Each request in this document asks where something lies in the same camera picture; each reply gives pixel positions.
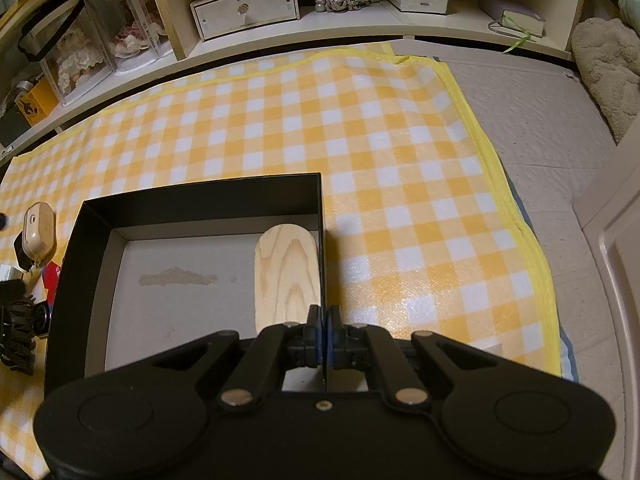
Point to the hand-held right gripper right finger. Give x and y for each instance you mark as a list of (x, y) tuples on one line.
[(330, 342)]

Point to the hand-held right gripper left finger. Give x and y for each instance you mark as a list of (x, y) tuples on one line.
[(315, 342)]

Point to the oval wooden block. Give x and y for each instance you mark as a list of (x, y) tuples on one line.
[(285, 270)]

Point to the black shallow tray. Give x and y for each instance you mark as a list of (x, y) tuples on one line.
[(200, 205)]

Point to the colourful card box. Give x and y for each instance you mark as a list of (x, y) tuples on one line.
[(52, 280)]

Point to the silver smartwatch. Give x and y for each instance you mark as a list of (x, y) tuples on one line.
[(42, 319)]

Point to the dark hair claw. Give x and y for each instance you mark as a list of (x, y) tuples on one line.
[(17, 332)]

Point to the yellow checkered mat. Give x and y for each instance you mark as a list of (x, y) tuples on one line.
[(400, 160)]

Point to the grey quilted mat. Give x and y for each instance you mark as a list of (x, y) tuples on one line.
[(530, 125)]

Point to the beige earbuds case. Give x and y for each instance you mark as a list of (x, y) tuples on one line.
[(37, 230)]

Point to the cream wooden shelf unit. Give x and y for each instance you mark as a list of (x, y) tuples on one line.
[(350, 35)]

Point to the white desktop drawer organizer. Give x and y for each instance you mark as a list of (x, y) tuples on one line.
[(245, 10)]

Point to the clear acrylic display case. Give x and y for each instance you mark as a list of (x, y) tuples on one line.
[(75, 60), (132, 30)]

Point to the yellow and black box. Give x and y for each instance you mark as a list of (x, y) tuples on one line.
[(35, 102)]

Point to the book with green ribbon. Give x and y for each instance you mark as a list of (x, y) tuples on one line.
[(522, 22)]

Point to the purple book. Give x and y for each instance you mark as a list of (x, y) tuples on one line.
[(492, 5)]

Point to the cream fluffy blanket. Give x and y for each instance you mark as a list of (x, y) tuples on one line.
[(607, 70)]

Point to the mint fluffy cloth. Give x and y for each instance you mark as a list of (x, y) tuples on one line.
[(631, 10)]

